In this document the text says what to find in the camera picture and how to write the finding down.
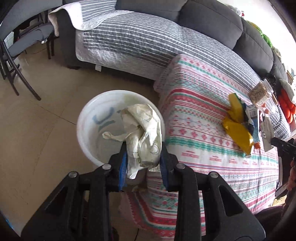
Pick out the white paper trash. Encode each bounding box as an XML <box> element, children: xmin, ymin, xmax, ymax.
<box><xmin>102</xmin><ymin>104</ymin><xmax>162</xmax><ymax>179</ymax></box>

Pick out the white plastic trash bin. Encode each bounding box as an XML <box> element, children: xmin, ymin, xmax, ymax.
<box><xmin>76</xmin><ymin>90</ymin><xmax>165</xmax><ymax>168</ymax></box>

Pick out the orange red cushion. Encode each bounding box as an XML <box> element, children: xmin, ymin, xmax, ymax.
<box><xmin>277</xmin><ymin>88</ymin><xmax>295</xmax><ymax>124</ymax></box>

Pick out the yellow crumpled snack bag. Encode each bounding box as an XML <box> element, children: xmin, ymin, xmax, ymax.
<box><xmin>222</xmin><ymin>93</ymin><xmax>254</xmax><ymax>156</ymax></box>

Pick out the clear jar of nuts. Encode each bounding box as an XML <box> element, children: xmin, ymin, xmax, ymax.
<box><xmin>248</xmin><ymin>78</ymin><xmax>273</xmax><ymax>106</ymax></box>

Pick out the patterned red green tablecloth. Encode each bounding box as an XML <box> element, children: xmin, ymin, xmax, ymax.
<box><xmin>119</xmin><ymin>53</ymin><xmax>280</xmax><ymax>239</ymax></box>

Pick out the green plush toy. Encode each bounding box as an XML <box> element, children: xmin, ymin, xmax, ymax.
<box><xmin>247</xmin><ymin>21</ymin><xmax>273</xmax><ymax>48</ymax></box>

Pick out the dark grey sofa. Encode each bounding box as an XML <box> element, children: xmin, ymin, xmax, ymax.
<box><xmin>56</xmin><ymin>0</ymin><xmax>289</xmax><ymax>82</ymax></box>

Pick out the grey striped sofa cover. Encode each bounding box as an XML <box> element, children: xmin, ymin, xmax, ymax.
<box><xmin>48</xmin><ymin>0</ymin><xmax>292</xmax><ymax>140</ymax></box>

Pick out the black frame grey chair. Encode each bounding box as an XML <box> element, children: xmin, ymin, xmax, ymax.
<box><xmin>1</xmin><ymin>1</ymin><xmax>62</xmax><ymax>101</ymax></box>

